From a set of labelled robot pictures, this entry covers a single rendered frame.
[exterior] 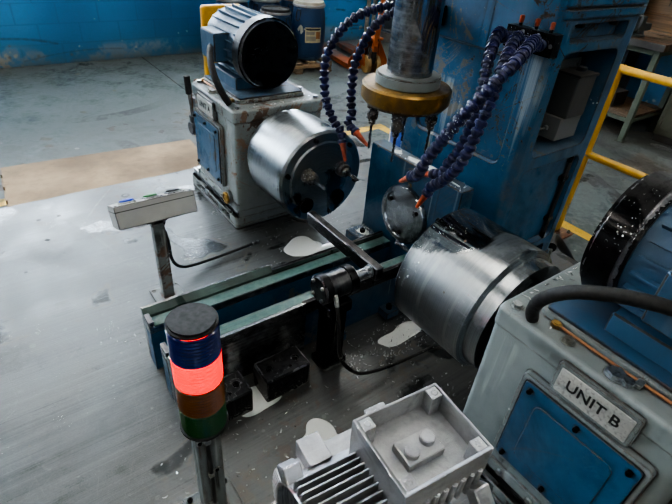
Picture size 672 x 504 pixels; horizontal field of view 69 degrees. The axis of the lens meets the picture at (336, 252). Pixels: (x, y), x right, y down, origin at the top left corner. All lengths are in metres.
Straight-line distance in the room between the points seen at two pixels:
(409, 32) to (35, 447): 0.99
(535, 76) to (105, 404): 1.04
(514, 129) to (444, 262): 0.37
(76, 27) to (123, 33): 0.48
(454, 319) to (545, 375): 0.18
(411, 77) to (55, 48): 5.63
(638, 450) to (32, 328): 1.15
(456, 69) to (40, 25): 5.50
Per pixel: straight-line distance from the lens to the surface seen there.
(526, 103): 1.09
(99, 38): 6.47
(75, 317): 1.28
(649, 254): 0.69
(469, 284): 0.84
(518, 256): 0.86
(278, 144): 1.24
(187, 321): 0.58
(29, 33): 6.34
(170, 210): 1.12
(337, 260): 1.18
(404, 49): 0.98
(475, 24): 1.16
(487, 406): 0.87
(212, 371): 0.61
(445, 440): 0.62
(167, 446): 0.99
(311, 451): 0.64
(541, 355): 0.74
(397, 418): 0.63
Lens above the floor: 1.61
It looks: 35 degrees down
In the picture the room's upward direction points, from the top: 5 degrees clockwise
